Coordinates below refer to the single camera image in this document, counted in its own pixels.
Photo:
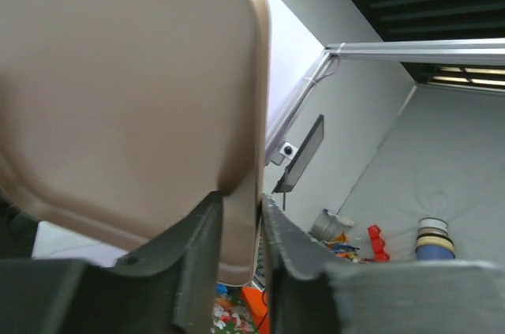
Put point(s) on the filament spool stack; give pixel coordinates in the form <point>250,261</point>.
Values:
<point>433,242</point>

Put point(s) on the grey bucket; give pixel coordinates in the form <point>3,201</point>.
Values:
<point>328,225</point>

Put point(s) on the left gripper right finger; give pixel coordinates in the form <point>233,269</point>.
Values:
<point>310,290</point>

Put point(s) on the red plastic parts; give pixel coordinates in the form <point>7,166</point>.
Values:
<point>377,244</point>

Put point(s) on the gold tin lid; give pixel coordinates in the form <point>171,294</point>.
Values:
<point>119,116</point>

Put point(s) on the overhead camera mount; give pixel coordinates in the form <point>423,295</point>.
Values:
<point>302,158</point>

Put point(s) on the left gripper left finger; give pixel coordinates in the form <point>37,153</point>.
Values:
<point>165,286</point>

